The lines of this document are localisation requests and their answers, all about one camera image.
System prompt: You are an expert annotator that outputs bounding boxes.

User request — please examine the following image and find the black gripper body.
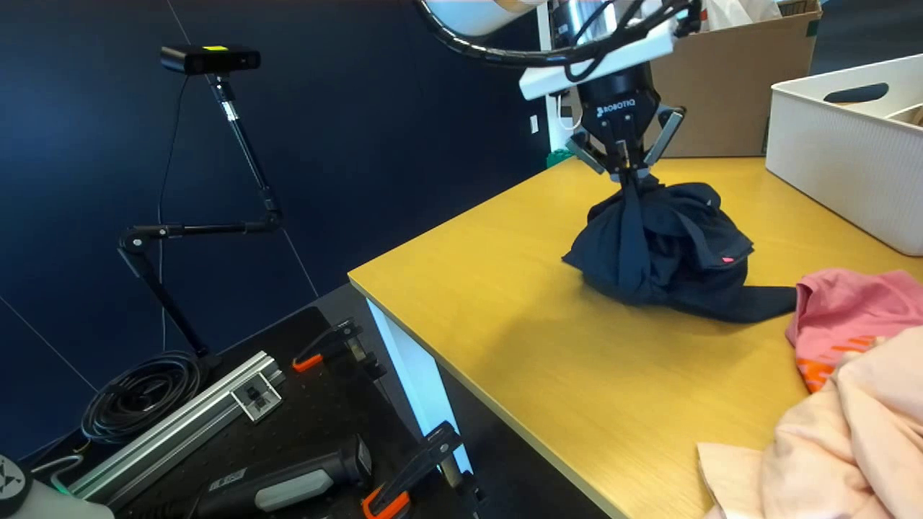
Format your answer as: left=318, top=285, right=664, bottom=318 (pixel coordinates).
left=573, top=62, right=668, bottom=166

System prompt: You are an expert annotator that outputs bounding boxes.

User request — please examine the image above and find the dark blue t-shirt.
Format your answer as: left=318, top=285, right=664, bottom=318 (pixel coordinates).
left=560, top=177, right=801, bottom=326

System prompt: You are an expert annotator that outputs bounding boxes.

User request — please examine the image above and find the brown cardboard box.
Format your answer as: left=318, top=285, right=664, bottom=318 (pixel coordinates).
left=651, top=0, right=824, bottom=163

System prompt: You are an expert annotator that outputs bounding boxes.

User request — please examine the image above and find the white cloth in bag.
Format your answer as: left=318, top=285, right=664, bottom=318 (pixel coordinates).
left=700, top=0, right=792, bottom=33

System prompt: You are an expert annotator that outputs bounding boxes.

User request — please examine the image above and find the white plastic bin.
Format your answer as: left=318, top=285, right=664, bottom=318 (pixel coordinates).
left=761, top=52, right=923, bottom=259

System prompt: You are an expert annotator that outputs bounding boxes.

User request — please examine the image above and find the pink cloth with orange print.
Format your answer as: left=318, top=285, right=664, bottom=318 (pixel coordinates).
left=784, top=265, right=923, bottom=396

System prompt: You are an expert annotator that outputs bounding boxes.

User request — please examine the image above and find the light blue table leg panel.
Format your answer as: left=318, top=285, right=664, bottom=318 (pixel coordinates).
left=363, top=295, right=475, bottom=478

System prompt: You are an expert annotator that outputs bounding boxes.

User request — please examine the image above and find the black clamp with orange tip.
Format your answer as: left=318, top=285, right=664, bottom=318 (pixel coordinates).
left=288, top=318, right=368, bottom=379
left=358, top=422, right=467, bottom=519

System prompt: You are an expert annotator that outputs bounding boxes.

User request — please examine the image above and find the peach cloth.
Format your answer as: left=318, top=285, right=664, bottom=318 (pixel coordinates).
left=696, top=326, right=923, bottom=519

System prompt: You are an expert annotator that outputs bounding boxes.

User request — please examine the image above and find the aluminium extrusion bar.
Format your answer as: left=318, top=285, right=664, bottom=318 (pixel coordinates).
left=66, top=349, right=288, bottom=504

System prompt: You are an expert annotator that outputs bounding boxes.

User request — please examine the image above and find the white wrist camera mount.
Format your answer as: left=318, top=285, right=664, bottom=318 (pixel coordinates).
left=517, top=16, right=684, bottom=102

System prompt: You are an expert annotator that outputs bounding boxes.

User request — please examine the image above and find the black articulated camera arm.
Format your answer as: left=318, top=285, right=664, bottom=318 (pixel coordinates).
left=116, top=73, right=288, bottom=365

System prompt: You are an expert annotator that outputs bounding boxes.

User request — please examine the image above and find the black stereo camera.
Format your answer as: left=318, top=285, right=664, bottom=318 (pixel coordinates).
left=158, top=40, right=265, bottom=79

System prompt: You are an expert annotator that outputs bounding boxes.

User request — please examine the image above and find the black grey tool handle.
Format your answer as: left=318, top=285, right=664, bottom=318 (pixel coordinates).
left=187, top=440, right=379, bottom=519

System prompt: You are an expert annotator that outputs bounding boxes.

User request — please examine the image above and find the coiled black cable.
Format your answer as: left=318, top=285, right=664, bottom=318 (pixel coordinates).
left=77, top=352, right=204, bottom=447

